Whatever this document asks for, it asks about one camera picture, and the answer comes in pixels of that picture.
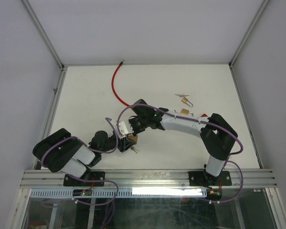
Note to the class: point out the white slotted cable duct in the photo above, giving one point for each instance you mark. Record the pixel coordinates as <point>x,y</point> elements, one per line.
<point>136,192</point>

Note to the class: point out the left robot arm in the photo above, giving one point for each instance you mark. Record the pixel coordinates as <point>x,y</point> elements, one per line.
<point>68,154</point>

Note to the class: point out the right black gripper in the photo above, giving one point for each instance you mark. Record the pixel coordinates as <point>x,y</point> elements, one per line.
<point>132,124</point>

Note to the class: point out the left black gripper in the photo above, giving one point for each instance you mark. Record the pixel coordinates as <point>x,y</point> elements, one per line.
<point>124,144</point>

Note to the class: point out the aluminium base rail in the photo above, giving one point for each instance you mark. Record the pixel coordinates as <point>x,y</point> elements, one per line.
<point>174,178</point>

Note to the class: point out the small brass padlock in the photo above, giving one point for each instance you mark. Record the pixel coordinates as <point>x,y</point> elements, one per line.
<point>185,100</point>

